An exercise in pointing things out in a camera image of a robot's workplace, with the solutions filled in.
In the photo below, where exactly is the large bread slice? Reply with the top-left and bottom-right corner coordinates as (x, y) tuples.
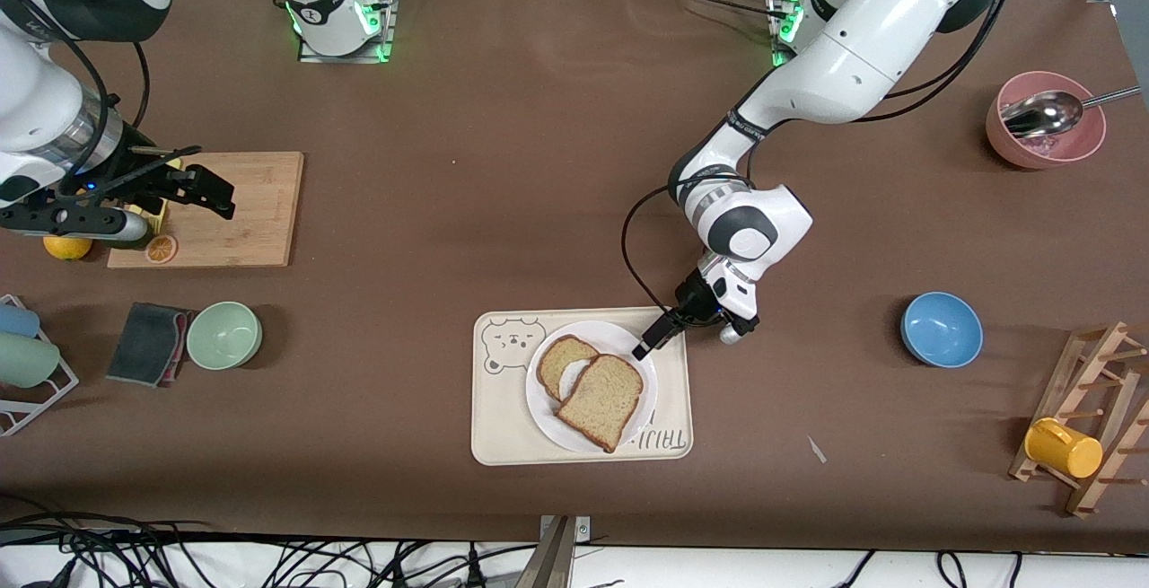
(555, 354), (645, 454)

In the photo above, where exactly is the dark grey cloth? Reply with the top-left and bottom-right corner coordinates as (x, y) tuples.
(106, 303), (191, 387)

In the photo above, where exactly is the blue cup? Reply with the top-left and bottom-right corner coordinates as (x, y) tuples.
(0, 303), (41, 338)

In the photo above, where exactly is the cream bear print tray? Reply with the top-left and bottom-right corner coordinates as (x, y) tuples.
(471, 306), (694, 466)

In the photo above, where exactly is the white round plate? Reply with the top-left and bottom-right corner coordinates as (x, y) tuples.
(525, 320), (659, 455)

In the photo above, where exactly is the mint green bowl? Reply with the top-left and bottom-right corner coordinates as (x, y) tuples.
(186, 302), (263, 371)

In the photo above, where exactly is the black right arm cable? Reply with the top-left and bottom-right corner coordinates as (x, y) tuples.
(0, 0), (180, 203)

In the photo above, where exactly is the yellow mug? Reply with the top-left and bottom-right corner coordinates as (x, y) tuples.
(1024, 418), (1104, 479)

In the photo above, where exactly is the metal ladle spoon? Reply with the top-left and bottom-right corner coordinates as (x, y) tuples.
(1001, 85), (1143, 138)

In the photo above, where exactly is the wooden cutting board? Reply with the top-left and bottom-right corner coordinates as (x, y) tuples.
(107, 152), (304, 269)

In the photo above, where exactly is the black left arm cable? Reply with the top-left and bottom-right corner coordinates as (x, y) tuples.
(621, 0), (1020, 315)

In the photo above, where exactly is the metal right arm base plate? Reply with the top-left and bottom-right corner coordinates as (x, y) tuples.
(298, 0), (398, 64)

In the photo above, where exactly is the pale green cup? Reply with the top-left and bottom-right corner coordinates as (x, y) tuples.
(0, 333), (61, 389)

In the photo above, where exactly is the wooden peg rack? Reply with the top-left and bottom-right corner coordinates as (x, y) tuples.
(1009, 321), (1149, 518)

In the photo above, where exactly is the white wire rack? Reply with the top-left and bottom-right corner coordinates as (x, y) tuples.
(0, 294), (80, 437)

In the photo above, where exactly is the black floor cable bundle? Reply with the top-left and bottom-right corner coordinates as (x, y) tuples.
(0, 494), (539, 588)

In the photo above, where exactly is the round orange-yellow citrus fruit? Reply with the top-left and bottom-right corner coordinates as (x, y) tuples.
(43, 233), (94, 261)

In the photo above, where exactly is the metal table edge bracket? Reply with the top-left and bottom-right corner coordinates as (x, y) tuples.
(530, 514), (593, 588)

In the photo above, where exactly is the pink bowl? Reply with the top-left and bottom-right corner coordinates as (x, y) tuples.
(986, 71), (1107, 170)

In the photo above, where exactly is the blue bowl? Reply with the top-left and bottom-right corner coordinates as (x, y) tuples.
(900, 292), (984, 368)

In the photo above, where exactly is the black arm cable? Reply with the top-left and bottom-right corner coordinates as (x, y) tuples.
(621, 0), (1020, 315)
(0, 0), (180, 203)

